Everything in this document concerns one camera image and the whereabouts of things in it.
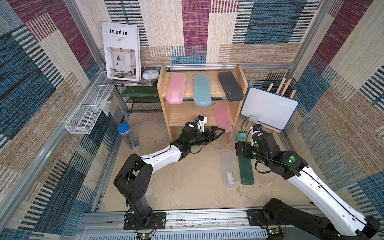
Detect dark green pencil case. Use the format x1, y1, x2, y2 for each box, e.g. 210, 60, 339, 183
238, 156, 255, 185

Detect whiteboard with blue frame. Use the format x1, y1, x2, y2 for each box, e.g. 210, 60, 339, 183
241, 87, 299, 131

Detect white round device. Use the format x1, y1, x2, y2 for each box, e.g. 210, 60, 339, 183
142, 70, 160, 80

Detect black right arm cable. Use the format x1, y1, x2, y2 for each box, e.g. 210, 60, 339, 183
244, 127, 376, 232

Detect pink pencil case shelf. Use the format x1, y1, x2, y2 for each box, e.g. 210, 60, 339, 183
213, 103, 232, 134
166, 73, 187, 105

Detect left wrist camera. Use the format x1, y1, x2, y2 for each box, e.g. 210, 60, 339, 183
195, 116, 208, 133

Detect black wire mesh rack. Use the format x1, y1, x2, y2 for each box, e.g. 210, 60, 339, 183
115, 80, 162, 114

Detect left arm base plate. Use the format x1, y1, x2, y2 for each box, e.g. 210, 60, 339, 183
123, 212, 167, 231

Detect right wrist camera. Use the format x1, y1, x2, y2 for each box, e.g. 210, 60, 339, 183
251, 124, 263, 136

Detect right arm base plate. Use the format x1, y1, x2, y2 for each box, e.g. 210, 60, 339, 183
246, 209, 269, 227

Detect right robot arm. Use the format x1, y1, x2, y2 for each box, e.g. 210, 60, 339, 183
235, 131, 381, 240

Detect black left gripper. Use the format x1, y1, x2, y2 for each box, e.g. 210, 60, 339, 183
187, 127, 225, 148

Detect clear pencil tube blue cap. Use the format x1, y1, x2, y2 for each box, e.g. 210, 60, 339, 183
117, 123, 139, 150

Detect green tray on rack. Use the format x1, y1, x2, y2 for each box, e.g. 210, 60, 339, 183
121, 86, 159, 98

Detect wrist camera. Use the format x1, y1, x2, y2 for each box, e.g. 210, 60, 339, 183
251, 124, 263, 136
195, 116, 208, 133

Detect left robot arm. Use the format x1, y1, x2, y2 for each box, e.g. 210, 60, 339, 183
114, 122, 226, 231

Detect light blue pencil case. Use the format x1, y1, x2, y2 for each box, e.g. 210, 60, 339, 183
194, 74, 212, 107

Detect Inedia magazine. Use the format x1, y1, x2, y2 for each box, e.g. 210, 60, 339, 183
102, 22, 142, 82

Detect white wire basket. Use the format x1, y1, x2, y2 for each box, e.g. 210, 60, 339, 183
65, 85, 114, 135

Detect wooden two-tier shelf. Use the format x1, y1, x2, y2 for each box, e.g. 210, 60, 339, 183
157, 65, 244, 142

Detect translucent white pencil case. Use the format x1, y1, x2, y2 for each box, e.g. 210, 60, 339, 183
220, 152, 237, 188

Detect wooden easel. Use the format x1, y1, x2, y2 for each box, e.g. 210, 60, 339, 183
255, 78, 297, 133

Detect black pencil case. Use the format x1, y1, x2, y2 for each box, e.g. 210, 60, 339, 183
218, 72, 244, 102

